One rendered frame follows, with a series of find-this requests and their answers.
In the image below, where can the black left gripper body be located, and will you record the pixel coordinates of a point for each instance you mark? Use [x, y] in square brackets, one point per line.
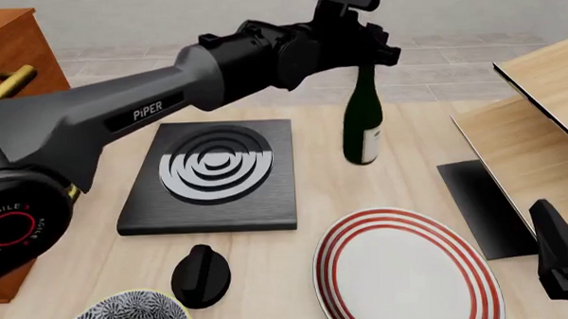
[382, 51]

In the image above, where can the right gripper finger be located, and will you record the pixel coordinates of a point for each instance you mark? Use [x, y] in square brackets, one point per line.
[549, 225]

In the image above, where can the dark green wine bottle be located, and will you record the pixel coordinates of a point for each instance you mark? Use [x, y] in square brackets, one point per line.
[362, 128]

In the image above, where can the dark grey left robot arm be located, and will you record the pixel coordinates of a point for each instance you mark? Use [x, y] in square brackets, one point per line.
[135, 97]

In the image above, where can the pale wooden wine rack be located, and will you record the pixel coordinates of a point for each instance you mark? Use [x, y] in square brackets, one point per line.
[525, 140]

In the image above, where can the red-brown wooden cabinet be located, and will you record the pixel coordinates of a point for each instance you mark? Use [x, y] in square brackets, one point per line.
[15, 48]

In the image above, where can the white plate with red rings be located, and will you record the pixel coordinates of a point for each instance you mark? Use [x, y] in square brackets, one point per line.
[401, 269]

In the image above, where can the flat black stove plate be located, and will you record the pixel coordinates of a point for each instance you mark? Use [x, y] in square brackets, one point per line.
[210, 204]

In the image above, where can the round black stove knob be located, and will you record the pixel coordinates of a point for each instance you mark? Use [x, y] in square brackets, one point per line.
[200, 276]

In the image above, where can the blue-white patterned bowl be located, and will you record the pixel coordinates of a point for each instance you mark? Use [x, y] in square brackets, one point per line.
[128, 316]

